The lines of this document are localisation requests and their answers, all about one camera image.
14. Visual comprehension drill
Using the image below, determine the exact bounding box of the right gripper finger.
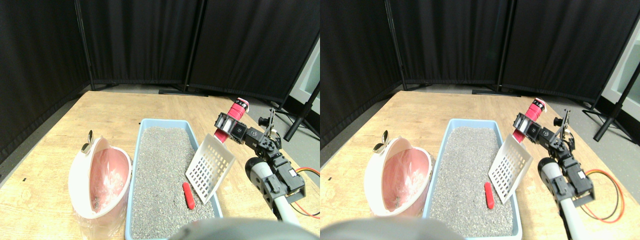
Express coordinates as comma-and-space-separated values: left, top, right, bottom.
513, 112, 535, 138
215, 112, 237, 138

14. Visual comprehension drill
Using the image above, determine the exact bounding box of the white scoop with red handle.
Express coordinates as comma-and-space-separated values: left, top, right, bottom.
488, 98, 548, 204
185, 97, 250, 205

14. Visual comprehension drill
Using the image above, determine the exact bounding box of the red lump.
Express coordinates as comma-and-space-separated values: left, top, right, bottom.
484, 182, 496, 210
182, 182, 199, 211

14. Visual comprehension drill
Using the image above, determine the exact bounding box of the black curtain stand foot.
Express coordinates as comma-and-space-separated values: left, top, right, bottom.
472, 88, 521, 97
159, 88, 209, 97

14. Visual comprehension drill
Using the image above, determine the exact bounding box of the thick black stand pole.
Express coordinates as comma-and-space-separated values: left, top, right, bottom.
283, 82, 320, 142
593, 62, 640, 142

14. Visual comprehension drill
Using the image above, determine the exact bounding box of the blue litter tray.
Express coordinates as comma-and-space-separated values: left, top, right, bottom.
422, 118, 523, 240
124, 118, 224, 240

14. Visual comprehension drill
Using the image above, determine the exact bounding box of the black curtain stand pole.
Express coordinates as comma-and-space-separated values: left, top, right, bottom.
495, 0, 521, 93
182, 0, 207, 93
384, 0, 404, 91
74, 0, 94, 91

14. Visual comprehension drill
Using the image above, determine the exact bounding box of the white shelf unit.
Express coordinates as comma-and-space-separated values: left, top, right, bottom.
290, 37, 320, 103
600, 30, 640, 108

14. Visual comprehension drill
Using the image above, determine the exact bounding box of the white bin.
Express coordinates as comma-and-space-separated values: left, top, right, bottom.
363, 130, 434, 220
67, 130, 134, 237

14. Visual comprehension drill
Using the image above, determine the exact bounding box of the orange wire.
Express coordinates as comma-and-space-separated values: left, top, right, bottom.
294, 167, 320, 220
582, 168, 626, 224

